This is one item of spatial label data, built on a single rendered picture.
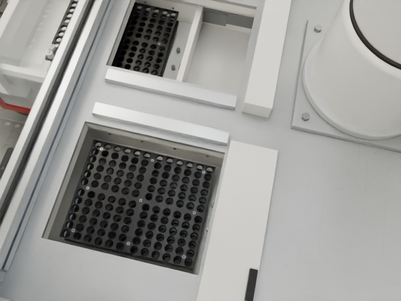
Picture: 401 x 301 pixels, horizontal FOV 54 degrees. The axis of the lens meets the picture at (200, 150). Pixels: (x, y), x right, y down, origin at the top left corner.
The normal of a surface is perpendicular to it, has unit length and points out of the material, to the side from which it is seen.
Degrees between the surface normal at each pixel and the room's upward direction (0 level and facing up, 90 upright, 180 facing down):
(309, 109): 0
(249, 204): 0
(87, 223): 0
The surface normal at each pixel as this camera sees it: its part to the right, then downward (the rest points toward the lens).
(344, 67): -0.87, 0.44
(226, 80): 0.04, -0.37
